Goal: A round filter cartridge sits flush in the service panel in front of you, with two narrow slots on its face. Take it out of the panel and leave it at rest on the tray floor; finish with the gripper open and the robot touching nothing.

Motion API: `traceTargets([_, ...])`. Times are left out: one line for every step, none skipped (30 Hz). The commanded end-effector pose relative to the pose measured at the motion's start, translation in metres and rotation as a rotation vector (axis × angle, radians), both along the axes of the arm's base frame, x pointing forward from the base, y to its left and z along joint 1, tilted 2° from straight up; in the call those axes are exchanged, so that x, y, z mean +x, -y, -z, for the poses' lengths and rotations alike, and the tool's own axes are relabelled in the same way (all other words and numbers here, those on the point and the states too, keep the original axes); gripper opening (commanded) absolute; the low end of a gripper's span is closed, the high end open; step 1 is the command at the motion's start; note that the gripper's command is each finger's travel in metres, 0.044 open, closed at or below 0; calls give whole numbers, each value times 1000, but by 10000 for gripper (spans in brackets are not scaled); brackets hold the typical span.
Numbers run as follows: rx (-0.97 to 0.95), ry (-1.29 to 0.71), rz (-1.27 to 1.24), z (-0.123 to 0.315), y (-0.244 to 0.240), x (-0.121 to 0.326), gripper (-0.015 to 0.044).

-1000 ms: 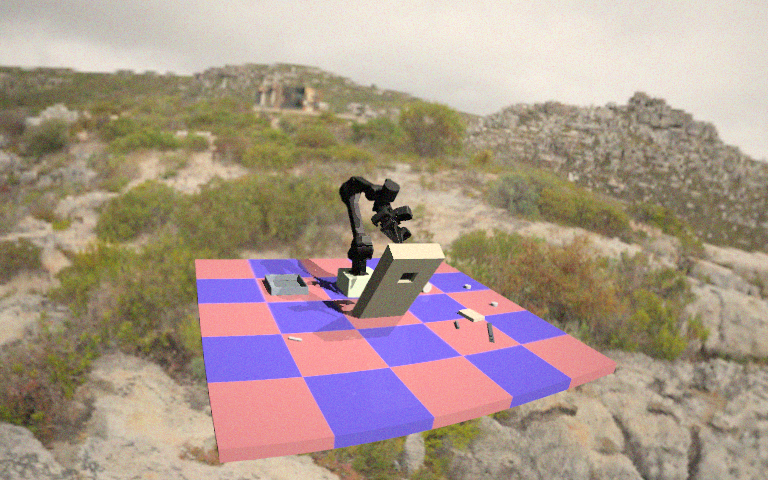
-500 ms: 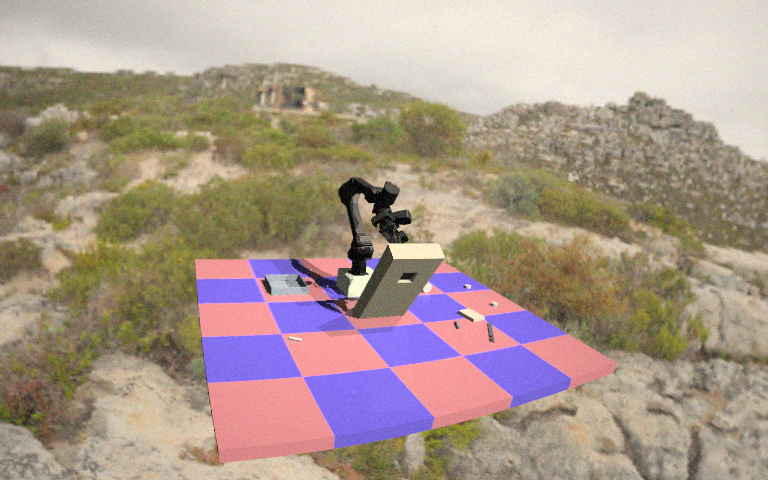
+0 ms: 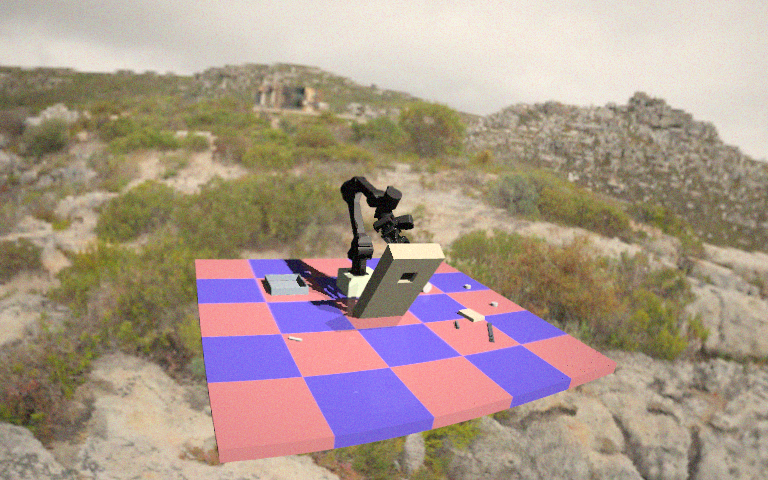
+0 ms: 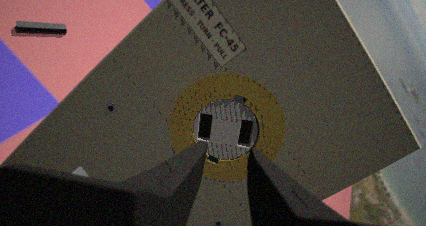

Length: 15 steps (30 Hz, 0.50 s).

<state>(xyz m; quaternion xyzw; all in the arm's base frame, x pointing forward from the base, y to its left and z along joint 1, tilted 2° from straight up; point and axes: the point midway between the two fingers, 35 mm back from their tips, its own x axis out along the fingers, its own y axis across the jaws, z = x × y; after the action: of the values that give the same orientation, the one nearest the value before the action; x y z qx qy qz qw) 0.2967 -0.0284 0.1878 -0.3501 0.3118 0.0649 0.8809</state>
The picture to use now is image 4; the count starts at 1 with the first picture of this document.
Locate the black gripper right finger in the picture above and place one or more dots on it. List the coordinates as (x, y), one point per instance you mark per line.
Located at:
(276, 199)

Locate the grey cylinder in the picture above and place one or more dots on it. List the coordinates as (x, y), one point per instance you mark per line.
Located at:
(228, 126)

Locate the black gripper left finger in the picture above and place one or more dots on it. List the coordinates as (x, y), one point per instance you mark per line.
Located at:
(160, 196)

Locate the dark grey flat bar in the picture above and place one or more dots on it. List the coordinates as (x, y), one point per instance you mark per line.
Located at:
(30, 26)

